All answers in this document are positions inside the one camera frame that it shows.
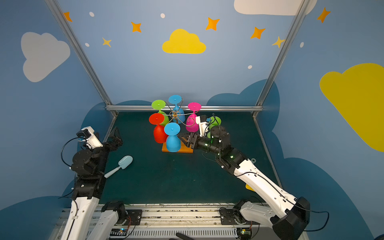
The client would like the blue wine glass front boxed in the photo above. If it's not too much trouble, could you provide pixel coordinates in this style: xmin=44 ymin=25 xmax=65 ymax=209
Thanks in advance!
xmin=164 ymin=123 xmax=181 ymax=153

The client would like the blue wine glass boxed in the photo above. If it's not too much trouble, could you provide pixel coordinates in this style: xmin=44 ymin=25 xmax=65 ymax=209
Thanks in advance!
xmin=164 ymin=123 xmax=181 ymax=153
xmin=169 ymin=95 xmax=186 ymax=124

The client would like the light green wine glass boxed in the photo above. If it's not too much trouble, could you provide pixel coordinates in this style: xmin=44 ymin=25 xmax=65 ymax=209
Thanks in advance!
xmin=206 ymin=116 xmax=222 ymax=138

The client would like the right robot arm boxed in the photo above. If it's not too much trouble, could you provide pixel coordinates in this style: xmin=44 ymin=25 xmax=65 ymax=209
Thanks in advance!
xmin=178 ymin=126 xmax=310 ymax=240

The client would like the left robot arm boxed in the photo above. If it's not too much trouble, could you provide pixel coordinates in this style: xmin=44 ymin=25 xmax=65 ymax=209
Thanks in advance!
xmin=62 ymin=127 xmax=123 ymax=240

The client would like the wooden rack base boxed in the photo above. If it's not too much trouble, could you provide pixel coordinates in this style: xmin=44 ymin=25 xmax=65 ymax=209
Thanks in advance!
xmin=162 ymin=136 xmax=194 ymax=154

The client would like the magenta wine glass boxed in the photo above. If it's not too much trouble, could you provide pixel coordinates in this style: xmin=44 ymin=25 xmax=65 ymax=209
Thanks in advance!
xmin=186 ymin=103 xmax=202 ymax=133

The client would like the blue wine glass rear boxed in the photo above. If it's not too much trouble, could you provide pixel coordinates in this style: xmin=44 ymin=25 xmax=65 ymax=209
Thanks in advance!
xmin=169 ymin=95 xmax=186 ymax=124

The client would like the red wine glass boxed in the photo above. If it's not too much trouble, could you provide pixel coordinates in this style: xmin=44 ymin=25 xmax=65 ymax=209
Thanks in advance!
xmin=149 ymin=113 xmax=168 ymax=144

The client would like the green wine glass rear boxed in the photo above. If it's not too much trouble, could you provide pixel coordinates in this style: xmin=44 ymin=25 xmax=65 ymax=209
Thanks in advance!
xmin=152 ymin=100 xmax=169 ymax=127

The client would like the light blue spatula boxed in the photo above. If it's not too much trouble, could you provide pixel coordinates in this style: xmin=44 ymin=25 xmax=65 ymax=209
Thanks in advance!
xmin=104 ymin=156 xmax=133 ymax=179

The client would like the yellow plastic piece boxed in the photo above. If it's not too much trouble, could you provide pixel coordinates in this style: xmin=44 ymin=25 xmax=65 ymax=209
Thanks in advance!
xmin=246 ymin=184 xmax=255 ymax=192

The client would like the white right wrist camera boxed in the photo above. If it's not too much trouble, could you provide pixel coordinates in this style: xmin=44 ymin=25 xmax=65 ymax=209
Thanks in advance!
xmin=196 ymin=115 xmax=211 ymax=137

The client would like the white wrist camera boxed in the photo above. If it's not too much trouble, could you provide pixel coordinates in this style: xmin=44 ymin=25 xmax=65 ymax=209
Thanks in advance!
xmin=76 ymin=126 xmax=103 ymax=150
xmin=196 ymin=115 xmax=211 ymax=137

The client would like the gold wire glass rack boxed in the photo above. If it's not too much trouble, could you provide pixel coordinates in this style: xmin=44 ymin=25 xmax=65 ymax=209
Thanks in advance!
xmin=164 ymin=95 xmax=201 ymax=145

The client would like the aluminium frame rail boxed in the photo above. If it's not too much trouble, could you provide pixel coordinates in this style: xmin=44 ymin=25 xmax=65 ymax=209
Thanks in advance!
xmin=104 ymin=104 xmax=264 ymax=112

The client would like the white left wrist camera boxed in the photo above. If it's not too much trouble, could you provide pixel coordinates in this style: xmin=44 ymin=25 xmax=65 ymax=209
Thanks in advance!
xmin=76 ymin=126 xmax=103 ymax=150

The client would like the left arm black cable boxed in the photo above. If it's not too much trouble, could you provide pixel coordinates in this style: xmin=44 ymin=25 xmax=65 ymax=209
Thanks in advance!
xmin=60 ymin=137 xmax=82 ymax=169

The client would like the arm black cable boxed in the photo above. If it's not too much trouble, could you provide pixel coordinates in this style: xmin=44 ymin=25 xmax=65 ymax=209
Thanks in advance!
xmin=239 ymin=170 xmax=330 ymax=232
xmin=60 ymin=137 xmax=82 ymax=169

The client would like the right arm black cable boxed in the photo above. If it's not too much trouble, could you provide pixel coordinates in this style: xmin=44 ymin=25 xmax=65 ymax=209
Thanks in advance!
xmin=239 ymin=170 xmax=330 ymax=232

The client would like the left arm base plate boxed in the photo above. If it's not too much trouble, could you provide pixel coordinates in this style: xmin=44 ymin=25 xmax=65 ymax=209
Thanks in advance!
xmin=117 ymin=209 xmax=143 ymax=227

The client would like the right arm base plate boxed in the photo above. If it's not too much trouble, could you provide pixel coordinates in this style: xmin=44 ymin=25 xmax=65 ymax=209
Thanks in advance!
xmin=218 ymin=208 xmax=260 ymax=226

